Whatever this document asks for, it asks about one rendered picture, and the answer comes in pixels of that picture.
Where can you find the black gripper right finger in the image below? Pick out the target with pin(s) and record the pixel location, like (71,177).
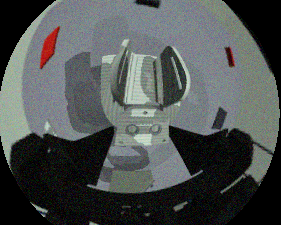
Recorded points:
(194,148)

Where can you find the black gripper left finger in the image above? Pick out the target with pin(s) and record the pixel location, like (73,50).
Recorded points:
(87,154)

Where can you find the red rectangular block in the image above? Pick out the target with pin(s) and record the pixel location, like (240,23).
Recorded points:
(229,56)

